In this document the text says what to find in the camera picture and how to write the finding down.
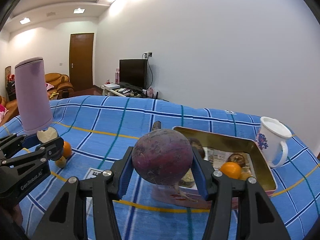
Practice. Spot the pink floral pillow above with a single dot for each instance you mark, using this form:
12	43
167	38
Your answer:
3	111
49	86

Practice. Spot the blue plaid blanket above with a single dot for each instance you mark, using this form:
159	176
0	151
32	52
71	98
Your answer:
100	120

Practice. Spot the black television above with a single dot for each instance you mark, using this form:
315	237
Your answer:
132	73

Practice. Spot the brown wooden door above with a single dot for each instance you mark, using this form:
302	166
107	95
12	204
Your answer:
81	62

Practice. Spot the printed paper sheet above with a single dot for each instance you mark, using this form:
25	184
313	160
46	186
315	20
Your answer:
217	155

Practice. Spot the ceiling air vent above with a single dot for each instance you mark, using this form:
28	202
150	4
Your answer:
52	14

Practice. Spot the purple radish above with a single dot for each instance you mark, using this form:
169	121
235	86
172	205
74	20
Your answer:
162	155

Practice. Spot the cut taro piece with notch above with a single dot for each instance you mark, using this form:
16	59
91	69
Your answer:
47	133

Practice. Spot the dark wooden cabinet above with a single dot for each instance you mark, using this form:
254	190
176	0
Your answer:
10	87

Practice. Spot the wall power outlet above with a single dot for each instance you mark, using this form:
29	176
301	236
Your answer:
148	54

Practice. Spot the square ceiling light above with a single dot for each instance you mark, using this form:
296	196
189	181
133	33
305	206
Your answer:
25	20
79	11

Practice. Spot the white television stand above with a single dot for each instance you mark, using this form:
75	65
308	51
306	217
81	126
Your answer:
112	91

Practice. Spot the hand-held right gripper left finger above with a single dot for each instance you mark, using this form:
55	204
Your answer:
123	173

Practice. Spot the large orange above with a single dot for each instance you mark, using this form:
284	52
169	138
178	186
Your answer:
230	170

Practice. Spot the white floral mug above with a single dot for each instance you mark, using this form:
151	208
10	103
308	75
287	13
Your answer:
270	145

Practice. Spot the orange leather sofa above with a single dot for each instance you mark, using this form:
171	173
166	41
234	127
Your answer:
61	80
11	105

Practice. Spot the pink tin box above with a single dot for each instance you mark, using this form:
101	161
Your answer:
262	170

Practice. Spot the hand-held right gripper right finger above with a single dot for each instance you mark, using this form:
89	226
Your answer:
201	177

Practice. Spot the dark round taro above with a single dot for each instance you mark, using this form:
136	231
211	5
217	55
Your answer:
197	147

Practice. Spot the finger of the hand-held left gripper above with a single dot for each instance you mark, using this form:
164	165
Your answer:
42	152
17	142

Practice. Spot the small brown kiwi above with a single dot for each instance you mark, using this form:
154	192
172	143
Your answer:
60	162

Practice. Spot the brown rough taro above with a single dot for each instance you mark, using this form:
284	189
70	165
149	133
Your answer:
237	159

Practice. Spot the flat white box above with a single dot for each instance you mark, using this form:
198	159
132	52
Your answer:
111	85

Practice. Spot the lilac insulated bottle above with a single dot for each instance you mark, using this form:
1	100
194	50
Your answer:
32	95

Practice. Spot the small yellow fruit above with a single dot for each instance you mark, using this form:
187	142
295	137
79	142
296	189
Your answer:
245	175

